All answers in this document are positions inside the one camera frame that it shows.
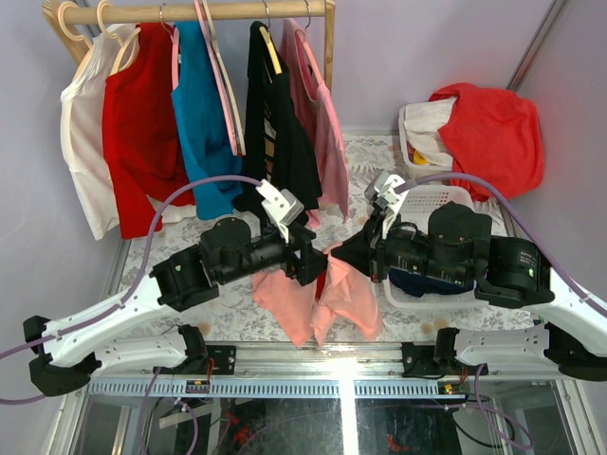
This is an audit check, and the black hanging t-shirt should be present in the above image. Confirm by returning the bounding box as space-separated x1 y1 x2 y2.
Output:
241 21 322 227

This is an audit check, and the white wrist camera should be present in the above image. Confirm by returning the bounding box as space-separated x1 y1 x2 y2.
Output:
256 179 304 245
364 171 406 240

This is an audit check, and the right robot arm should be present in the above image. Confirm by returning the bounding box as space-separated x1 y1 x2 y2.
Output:
332 202 606 382

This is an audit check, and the pink hanger with blue shirt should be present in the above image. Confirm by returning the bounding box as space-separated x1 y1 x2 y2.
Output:
159 3 180 90

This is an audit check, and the white hanging t-shirt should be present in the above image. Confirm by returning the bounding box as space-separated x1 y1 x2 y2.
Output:
60 34 120 240

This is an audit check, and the pink hanging t-shirt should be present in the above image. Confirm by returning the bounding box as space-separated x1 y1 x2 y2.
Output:
279 18 349 220

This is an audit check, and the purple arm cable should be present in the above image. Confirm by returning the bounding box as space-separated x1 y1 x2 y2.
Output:
400 171 607 319
0 174 265 405

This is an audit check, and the yellow object in basket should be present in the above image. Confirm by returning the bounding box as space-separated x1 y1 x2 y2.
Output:
413 150 430 166

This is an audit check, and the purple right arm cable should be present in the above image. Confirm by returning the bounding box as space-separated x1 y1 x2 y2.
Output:
400 171 607 319

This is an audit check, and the grey slotted cable duct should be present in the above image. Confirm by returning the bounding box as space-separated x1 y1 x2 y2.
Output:
88 377 466 400

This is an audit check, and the beige empty hanger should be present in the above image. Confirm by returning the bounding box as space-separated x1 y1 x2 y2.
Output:
201 0 247 156

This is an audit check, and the small white laundry basket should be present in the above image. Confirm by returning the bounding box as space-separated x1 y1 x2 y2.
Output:
398 98 454 177

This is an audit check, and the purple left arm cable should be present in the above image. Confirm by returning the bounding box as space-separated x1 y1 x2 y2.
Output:
0 174 265 405

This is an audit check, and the beige hanger far left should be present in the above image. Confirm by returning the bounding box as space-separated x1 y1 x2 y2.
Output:
57 1 94 81

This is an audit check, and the yellow hanger with black shirt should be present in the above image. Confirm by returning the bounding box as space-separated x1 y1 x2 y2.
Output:
259 0 282 75

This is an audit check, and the beige hanger with red shirt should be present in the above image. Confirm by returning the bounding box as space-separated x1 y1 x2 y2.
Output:
94 1 141 77

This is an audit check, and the blue hanging t-shirt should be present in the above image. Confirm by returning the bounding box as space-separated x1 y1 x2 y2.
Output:
170 21 244 221

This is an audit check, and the aluminium frame rail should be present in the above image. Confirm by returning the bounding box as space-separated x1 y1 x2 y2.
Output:
70 340 579 380

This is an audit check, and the salmon pink t-shirt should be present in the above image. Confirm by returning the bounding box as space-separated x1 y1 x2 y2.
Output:
252 243 383 347

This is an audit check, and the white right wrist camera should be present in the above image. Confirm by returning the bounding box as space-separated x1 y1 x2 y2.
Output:
364 171 406 240

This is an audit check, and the white garment in basket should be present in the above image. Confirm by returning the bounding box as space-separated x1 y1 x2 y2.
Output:
401 97 456 170

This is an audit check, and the orange-red t-shirt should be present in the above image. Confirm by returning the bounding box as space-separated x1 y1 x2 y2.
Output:
429 82 545 200

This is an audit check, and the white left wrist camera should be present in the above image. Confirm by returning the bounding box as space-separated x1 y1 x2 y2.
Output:
256 179 304 245

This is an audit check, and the red hanging t-shirt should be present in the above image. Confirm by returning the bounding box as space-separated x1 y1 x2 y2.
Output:
101 23 189 240

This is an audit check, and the wooden clothes rack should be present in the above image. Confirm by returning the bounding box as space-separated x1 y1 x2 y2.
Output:
42 1 336 87

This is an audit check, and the white perforated plastic basket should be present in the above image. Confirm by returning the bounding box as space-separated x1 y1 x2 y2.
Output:
383 185 493 310

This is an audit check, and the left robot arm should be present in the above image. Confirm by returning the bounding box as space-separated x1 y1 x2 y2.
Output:
23 217 327 397

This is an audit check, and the navy blue folded garment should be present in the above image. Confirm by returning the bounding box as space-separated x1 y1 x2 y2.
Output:
388 268 474 298

